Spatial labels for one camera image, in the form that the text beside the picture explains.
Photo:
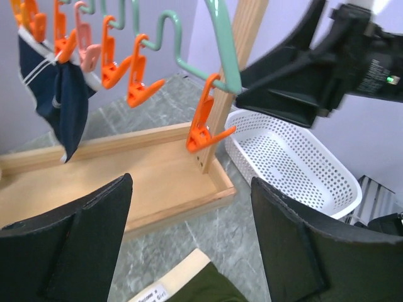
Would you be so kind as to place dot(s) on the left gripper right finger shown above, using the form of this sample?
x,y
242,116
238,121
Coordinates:
x,y
309,256

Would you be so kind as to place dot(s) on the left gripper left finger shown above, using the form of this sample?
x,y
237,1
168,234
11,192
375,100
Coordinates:
x,y
70,252

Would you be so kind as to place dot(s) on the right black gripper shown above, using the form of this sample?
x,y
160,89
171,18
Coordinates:
x,y
297,84

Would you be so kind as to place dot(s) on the green wire hanger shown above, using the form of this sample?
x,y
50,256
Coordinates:
x,y
223,35

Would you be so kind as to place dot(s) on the olive green underwear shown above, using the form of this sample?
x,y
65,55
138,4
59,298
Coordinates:
x,y
195,278

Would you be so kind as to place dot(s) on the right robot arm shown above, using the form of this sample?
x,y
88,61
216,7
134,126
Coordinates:
x,y
297,83

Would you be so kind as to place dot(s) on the end orange clip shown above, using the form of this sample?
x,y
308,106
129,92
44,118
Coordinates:
x,y
199,136

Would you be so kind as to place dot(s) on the navy blue underwear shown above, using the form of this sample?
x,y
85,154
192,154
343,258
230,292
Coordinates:
x,y
60,91

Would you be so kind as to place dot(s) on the pink clip on green hanger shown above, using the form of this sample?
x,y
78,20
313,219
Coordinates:
x,y
88,51

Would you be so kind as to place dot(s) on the far orange clip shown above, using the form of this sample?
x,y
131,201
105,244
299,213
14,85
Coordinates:
x,y
27,14

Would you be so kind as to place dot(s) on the white perforated plastic basket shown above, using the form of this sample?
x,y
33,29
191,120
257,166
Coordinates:
x,y
293,160

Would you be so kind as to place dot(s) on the wooden clothes rack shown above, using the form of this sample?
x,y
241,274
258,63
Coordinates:
x,y
169,183

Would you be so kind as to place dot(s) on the aluminium mounting rail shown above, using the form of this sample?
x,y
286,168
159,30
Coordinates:
x,y
377,200

